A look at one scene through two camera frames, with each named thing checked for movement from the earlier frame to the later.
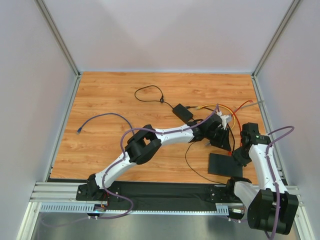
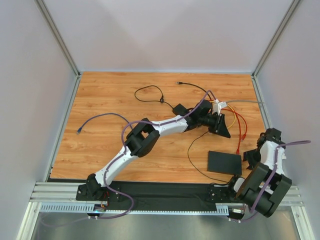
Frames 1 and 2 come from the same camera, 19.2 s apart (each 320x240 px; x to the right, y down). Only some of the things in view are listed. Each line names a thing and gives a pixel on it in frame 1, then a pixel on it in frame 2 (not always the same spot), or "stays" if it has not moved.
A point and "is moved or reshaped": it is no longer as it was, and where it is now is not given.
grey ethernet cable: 229,118 → 246,100
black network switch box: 224,165 stays
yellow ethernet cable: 200,107 is moved or reshaped
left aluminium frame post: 62,42 stays
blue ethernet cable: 79,130 stays
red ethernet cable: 240,127 stays
